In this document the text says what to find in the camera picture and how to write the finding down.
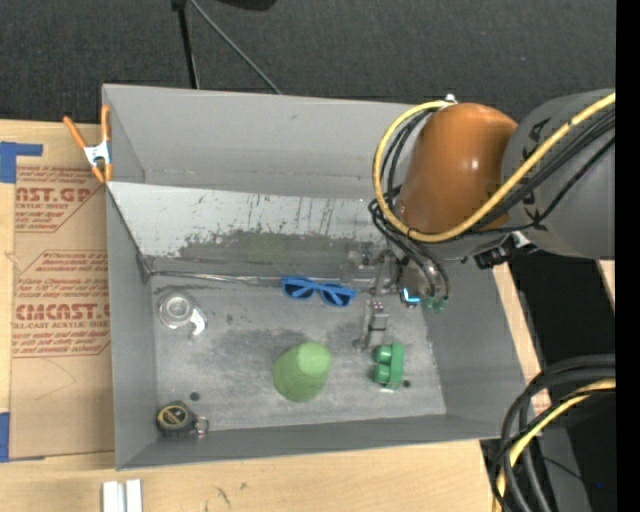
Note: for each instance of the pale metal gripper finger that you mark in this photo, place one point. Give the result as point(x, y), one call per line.
point(385, 272)
point(376, 320)

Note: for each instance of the green toy building block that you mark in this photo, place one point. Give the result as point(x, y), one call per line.
point(387, 365)

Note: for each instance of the blue sunglasses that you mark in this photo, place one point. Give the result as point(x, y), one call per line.
point(300, 289)

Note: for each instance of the green plastic cup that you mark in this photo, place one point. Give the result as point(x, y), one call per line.
point(301, 372)

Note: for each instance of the grey metal bin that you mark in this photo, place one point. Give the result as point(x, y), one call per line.
point(250, 140)

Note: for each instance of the clear glass cup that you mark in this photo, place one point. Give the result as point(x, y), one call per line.
point(176, 309)

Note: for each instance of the black and yellow tape measure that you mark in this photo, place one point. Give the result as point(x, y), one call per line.
point(175, 419)

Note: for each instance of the brown cardboard board red print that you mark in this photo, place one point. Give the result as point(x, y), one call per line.
point(60, 280)

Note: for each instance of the black cylinder on white bracket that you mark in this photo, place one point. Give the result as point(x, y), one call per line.
point(492, 256)

